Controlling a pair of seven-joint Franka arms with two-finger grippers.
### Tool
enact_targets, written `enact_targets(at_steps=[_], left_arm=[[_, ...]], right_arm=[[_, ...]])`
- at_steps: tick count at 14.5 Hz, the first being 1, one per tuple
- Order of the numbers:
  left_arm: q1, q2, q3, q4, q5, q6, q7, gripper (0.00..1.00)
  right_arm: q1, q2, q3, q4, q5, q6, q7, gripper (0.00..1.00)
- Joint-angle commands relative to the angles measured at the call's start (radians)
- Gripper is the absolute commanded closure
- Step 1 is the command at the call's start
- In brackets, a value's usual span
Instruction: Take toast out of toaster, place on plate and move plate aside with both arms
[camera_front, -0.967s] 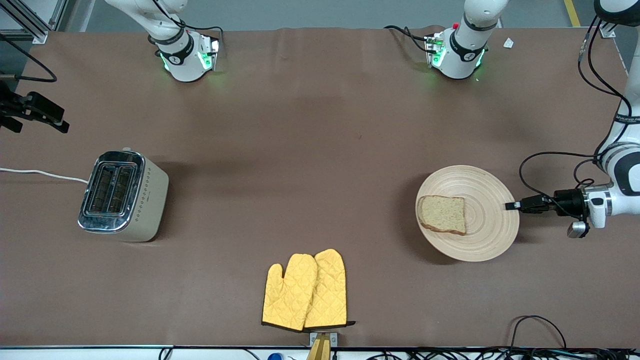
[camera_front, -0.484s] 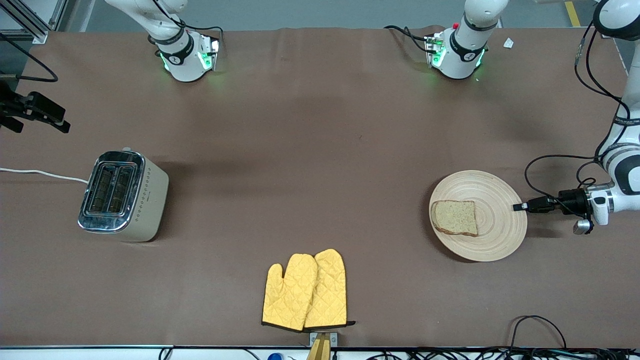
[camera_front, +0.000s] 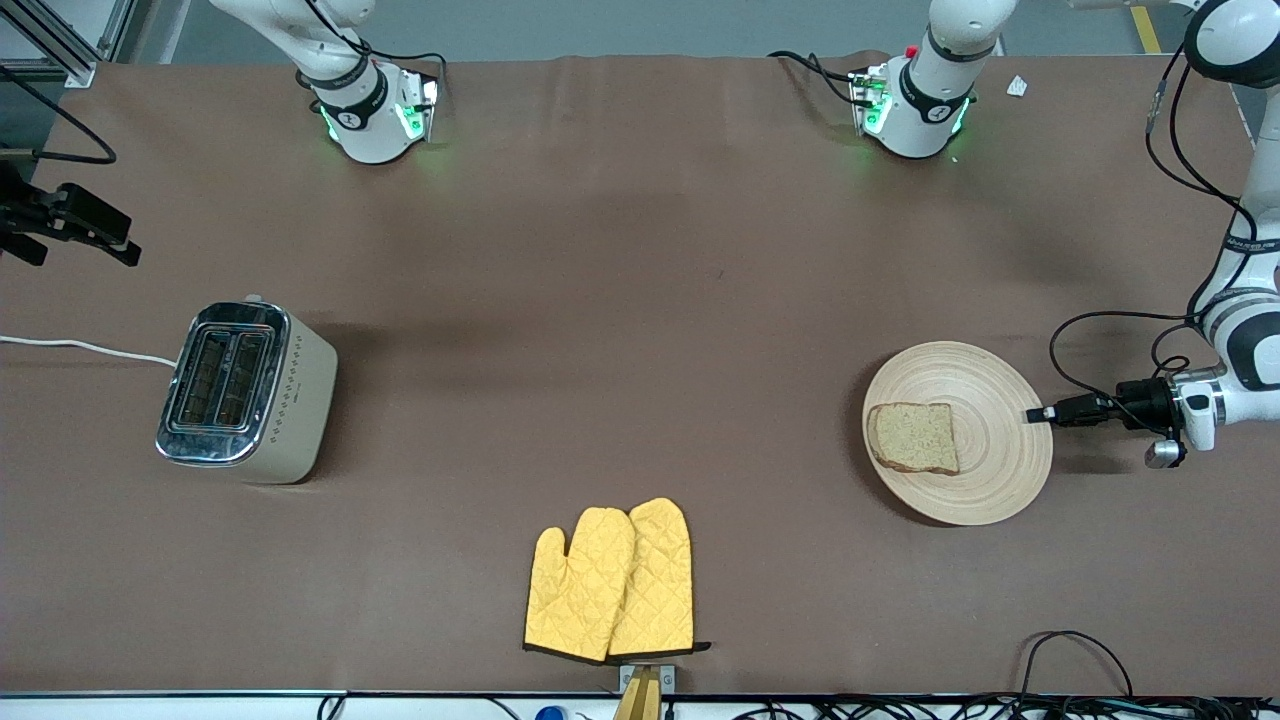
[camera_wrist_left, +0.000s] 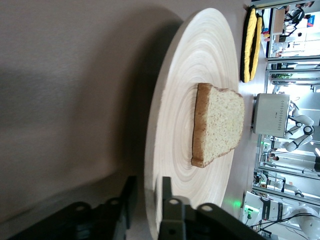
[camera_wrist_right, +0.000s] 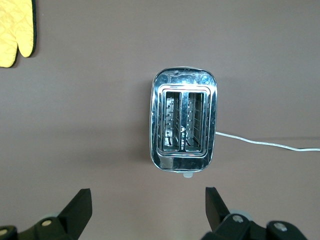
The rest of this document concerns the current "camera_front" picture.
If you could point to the aluminium frame profile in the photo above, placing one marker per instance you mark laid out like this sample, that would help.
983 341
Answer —
50 40

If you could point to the small metal bracket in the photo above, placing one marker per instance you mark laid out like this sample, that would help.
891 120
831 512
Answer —
668 678

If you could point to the round wooden plate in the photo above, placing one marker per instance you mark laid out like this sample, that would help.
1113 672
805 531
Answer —
990 460

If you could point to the brown toast slice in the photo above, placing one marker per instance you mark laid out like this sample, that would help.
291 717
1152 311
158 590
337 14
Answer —
915 438

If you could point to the brown table cover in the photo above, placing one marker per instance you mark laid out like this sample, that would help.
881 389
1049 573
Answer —
650 250

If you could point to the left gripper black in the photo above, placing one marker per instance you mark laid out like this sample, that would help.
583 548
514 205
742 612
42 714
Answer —
1147 402

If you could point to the yellow quilted oven mitt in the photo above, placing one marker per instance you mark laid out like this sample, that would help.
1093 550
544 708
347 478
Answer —
660 580
575 590

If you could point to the wooden stick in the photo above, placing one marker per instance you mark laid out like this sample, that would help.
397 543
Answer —
640 700

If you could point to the small blue object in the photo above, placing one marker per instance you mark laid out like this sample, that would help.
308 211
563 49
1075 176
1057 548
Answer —
549 713

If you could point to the small white paper scrap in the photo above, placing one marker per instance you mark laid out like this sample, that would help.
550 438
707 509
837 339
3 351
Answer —
1017 86

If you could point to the beige chrome toaster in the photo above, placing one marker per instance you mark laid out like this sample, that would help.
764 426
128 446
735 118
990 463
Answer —
245 390

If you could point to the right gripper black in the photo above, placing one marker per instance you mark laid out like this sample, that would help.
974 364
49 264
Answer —
22 215

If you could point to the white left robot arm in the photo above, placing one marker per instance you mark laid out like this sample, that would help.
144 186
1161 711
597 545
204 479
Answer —
925 110

